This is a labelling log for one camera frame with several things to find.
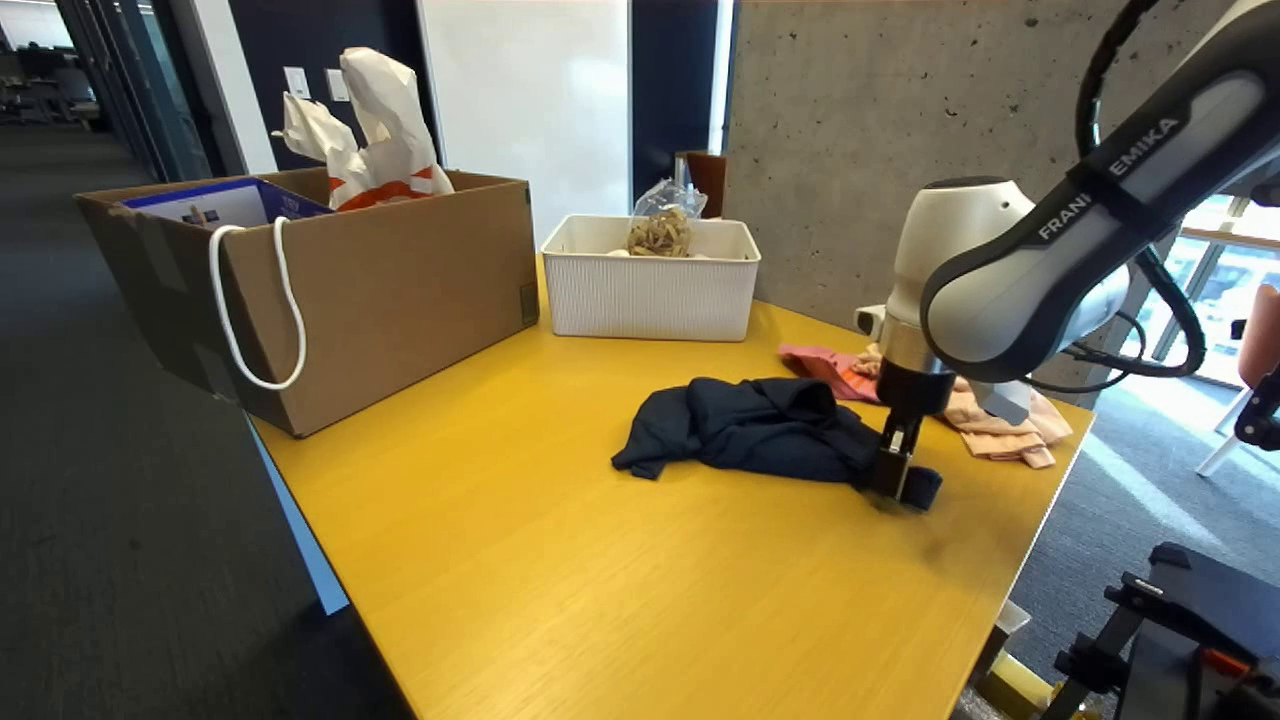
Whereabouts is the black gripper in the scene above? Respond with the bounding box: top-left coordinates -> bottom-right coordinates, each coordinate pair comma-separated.
870,357 -> 959,509

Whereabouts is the dark blue t-shirt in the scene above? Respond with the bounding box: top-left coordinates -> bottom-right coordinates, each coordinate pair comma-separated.
606,373 -> 942,514

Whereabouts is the light peach cloth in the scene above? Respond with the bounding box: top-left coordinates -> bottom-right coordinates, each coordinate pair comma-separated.
936,376 -> 1081,471

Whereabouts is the pink cloth with orange print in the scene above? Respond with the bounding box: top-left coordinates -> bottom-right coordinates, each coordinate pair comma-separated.
775,344 -> 887,408

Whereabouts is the white plastic bin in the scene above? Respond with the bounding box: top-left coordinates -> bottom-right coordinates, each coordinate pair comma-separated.
534,212 -> 762,344

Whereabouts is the brown crumpled item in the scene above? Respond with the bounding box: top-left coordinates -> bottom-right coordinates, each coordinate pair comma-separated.
623,203 -> 700,261

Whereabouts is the clear plastic bag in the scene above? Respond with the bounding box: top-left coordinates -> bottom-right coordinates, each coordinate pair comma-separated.
626,155 -> 711,224

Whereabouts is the brown cardboard box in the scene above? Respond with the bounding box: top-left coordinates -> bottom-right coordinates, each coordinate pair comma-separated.
72,166 -> 544,440

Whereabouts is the white paper bag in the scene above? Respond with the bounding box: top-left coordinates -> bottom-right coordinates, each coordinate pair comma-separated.
276,43 -> 460,216

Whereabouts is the blue white flat pack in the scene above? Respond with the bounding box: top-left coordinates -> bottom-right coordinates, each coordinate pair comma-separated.
123,176 -> 332,233

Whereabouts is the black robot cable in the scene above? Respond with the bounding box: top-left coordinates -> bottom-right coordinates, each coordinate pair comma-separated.
1020,0 -> 1211,401

